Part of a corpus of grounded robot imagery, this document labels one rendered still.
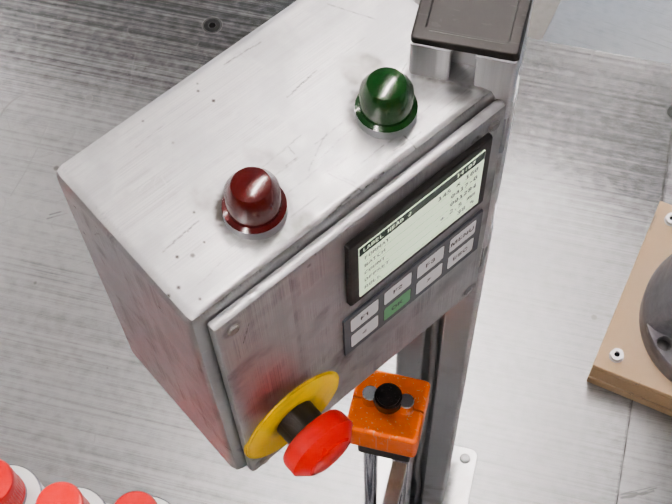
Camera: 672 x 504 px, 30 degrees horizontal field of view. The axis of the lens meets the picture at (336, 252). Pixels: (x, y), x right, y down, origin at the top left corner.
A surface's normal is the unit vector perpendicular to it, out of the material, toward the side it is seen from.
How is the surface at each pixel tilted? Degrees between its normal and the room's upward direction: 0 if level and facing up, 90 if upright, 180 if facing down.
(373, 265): 90
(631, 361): 3
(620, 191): 0
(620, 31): 0
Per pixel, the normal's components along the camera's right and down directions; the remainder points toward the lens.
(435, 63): -0.25, 0.86
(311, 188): -0.03, -0.46
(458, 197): 0.65, 0.66
